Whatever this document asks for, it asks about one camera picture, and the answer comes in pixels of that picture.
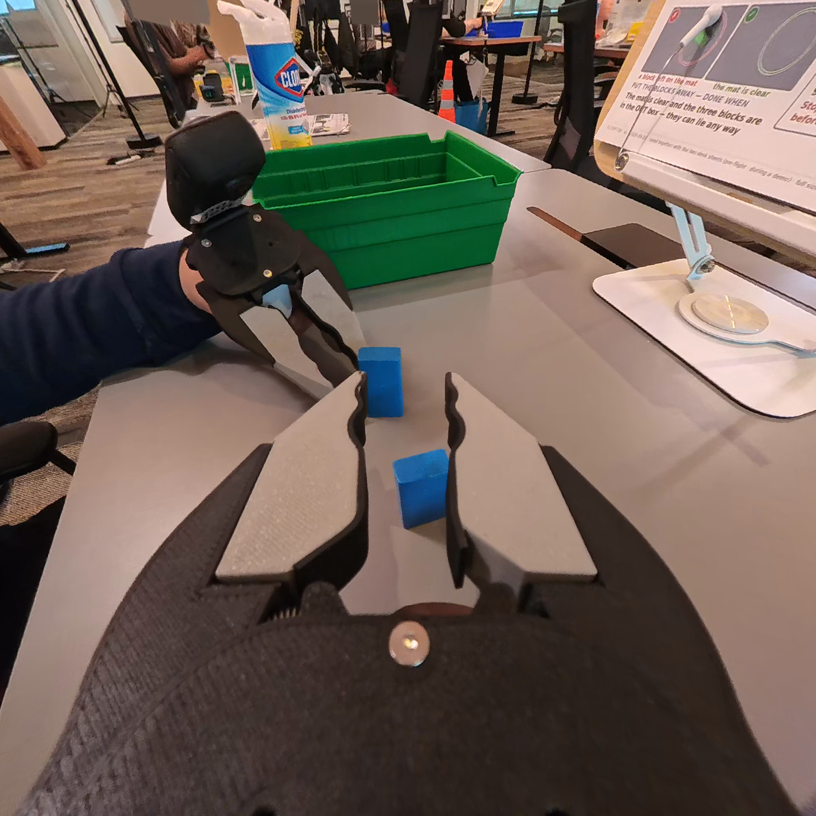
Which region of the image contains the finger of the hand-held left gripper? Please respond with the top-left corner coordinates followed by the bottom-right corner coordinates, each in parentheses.
top-left (245, 300), bottom-right (335, 402)
top-left (289, 272), bottom-right (368, 390)

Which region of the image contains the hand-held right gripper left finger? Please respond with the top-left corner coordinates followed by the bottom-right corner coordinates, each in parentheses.
top-left (214, 371), bottom-right (371, 600)

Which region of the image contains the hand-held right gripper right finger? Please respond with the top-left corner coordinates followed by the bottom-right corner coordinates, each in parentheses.
top-left (444, 371), bottom-right (600, 608)

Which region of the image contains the blue rectangular wooden block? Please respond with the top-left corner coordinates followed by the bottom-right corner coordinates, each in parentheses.
top-left (357, 346), bottom-right (405, 419)
top-left (392, 449), bottom-right (450, 530)

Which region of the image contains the green plastic bin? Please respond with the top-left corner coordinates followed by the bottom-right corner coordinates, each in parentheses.
top-left (252, 130), bottom-right (524, 291)

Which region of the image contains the person's left forearm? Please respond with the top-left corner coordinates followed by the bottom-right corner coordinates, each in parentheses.
top-left (0, 241), bottom-right (224, 427)

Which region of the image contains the person's left hand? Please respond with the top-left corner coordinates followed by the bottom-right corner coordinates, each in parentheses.
top-left (178, 257), bottom-right (214, 313)

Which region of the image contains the black tripod stand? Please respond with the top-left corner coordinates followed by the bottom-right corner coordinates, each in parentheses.
top-left (64, 0), bottom-right (162, 150)

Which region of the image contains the white disinfectant spray bottle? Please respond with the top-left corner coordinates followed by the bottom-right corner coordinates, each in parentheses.
top-left (218, 0), bottom-right (313, 150)

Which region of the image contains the brown cardboard sheet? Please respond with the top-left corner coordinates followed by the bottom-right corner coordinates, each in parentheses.
top-left (207, 0), bottom-right (248, 60)

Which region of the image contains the white cabinet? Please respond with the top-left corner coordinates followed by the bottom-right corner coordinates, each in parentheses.
top-left (0, 64), bottom-right (69, 153)

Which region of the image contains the black office chair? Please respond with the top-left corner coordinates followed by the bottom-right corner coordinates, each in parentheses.
top-left (0, 421), bottom-right (77, 488)
top-left (544, 0), bottom-right (664, 211)
top-left (385, 0), bottom-right (444, 109)

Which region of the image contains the small blue bucket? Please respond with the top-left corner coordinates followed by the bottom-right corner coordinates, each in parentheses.
top-left (454, 97), bottom-right (490, 136)

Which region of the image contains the white document stand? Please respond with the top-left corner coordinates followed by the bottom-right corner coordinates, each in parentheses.
top-left (593, 153), bottom-right (816, 419)

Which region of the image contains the black pole stand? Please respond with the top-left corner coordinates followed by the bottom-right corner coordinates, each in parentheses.
top-left (512, 0), bottom-right (544, 106)

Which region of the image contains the dark rectangular mat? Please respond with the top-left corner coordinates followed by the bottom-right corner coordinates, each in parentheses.
top-left (583, 223), bottom-right (686, 270)

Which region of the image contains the wooden top background table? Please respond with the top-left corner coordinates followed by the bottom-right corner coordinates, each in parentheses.
top-left (440, 35), bottom-right (543, 138)

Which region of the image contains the printed instruction sheet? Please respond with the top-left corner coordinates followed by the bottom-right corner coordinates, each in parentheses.
top-left (594, 0), bottom-right (816, 214)

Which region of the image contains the wooden post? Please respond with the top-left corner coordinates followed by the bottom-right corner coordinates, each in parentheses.
top-left (0, 96), bottom-right (47, 171)

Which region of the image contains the black standing desk frame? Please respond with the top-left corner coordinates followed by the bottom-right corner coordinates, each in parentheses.
top-left (0, 220), bottom-right (70, 257)

